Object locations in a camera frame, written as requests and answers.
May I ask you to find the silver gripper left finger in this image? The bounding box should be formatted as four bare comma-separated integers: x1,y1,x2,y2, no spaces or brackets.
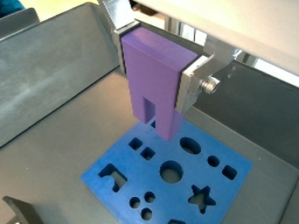
97,0,138,73

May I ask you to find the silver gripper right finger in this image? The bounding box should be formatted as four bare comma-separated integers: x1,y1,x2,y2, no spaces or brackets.
175,36,236,114

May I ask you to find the purple double-square peg block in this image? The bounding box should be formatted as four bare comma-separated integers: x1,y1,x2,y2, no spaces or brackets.
121,27,197,140

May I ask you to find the white overhead housing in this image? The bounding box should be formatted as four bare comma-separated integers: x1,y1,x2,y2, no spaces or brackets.
136,0,299,75

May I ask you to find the grey tray bin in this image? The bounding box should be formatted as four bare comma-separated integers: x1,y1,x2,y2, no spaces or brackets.
0,3,299,224

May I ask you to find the blue shape-sorting board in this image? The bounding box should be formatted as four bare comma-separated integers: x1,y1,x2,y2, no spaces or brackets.
81,122,252,224

